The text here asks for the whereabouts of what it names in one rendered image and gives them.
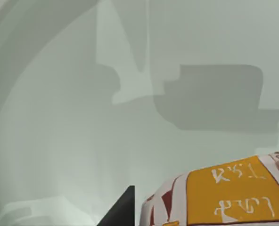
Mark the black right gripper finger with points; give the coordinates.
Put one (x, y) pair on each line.
(124, 208)

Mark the white and yellow can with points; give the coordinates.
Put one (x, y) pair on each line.
(224, 195)

